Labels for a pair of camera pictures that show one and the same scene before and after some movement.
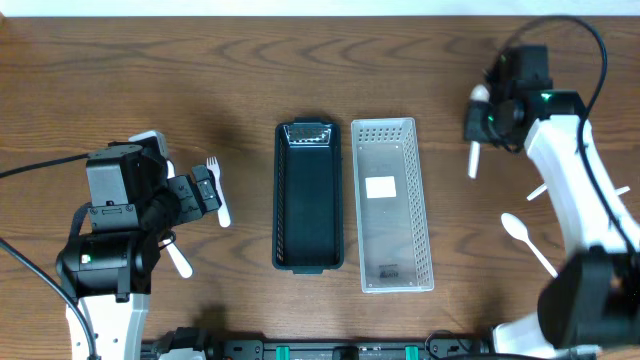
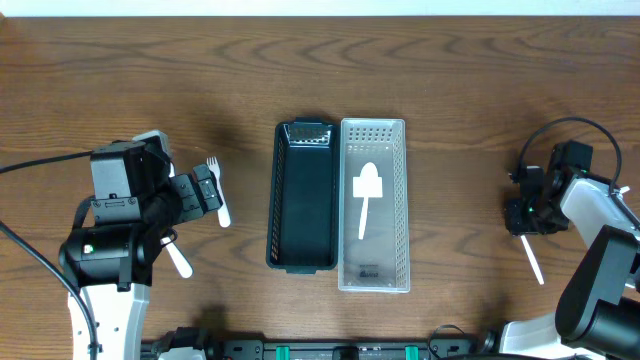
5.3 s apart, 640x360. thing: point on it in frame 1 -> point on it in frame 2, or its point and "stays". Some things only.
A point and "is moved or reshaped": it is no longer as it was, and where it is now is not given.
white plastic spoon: [517, 229] is moved or reshaped
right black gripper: [471, 129] -> [518, 225]
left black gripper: [190, 196] stays
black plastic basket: [307, 196] stays
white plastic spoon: [479, 93] -> [369, 171]
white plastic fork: [224, 217] stays
